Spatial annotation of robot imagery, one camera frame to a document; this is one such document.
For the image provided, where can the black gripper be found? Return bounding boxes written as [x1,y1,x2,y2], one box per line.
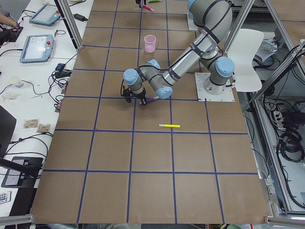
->
[121,85,146,105]

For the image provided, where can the pink marker pen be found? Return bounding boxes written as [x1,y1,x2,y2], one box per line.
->
[142,5,154,12]

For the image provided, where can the purple marker pen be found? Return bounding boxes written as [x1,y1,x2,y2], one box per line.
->
[146,96,159,104]

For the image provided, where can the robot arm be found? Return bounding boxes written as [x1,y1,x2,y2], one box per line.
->
[121,0,234,104]

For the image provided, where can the pink mesh cup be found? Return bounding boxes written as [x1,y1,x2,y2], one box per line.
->
[144,34,156,53]

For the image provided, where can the green marker pen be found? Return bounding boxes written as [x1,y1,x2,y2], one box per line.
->
[148,0,162,3]

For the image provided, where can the yellow marker pen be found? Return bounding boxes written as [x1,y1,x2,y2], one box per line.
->
[158,124,181,128]

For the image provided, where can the black power adapter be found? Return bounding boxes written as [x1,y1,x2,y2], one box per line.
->
[73,13,88,21]

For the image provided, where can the blue usb hub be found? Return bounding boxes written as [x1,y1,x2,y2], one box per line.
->
[55,63,65,72]

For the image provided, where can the upper teach pendant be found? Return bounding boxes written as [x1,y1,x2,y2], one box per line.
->
[29,4,61,26]

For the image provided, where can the teach pendant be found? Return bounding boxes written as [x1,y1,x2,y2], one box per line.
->
[29,4,61,26]
[20,34,54,63]

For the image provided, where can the snack bag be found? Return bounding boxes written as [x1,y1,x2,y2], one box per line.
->
[37,124,51,133]
[23,118,39,129]

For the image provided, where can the lower teach pendant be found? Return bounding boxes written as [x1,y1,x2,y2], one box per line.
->
[20,34,54,63]

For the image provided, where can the white chair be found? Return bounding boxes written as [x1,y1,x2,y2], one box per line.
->
[228,29,264,92]

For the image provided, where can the remote control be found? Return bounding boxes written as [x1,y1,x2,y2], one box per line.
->
[0,191,11,204]

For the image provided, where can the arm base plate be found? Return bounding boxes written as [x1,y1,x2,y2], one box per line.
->
[195,73,234,102]
[186,13,198,31]

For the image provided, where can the aluminium frame post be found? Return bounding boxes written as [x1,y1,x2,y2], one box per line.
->
[54,0,83,50]

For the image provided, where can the black cable bundle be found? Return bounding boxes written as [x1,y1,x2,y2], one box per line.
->
[30,63,72,113]

